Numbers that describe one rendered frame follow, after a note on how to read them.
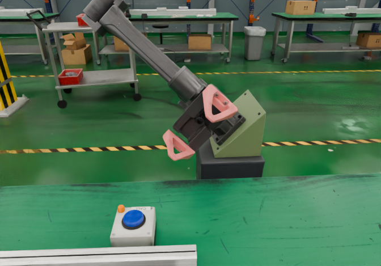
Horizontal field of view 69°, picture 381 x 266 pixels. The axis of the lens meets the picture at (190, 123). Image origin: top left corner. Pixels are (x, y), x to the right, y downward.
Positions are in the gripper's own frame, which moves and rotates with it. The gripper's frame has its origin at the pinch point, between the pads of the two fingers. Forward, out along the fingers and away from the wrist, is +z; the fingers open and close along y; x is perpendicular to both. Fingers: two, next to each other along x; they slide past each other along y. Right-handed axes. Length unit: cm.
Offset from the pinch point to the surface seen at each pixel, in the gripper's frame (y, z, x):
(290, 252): -7.7, -5.7, 31.4
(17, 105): -220, -208, -142
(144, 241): -21.9, 2.4, 7.3
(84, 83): -155, -232, -101
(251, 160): -11.0, -37.1, 23.0
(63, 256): -26.0, 11.5, -2.7
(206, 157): -19.8, -35.8, 12.2
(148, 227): -20.7, 0.2, 6.3
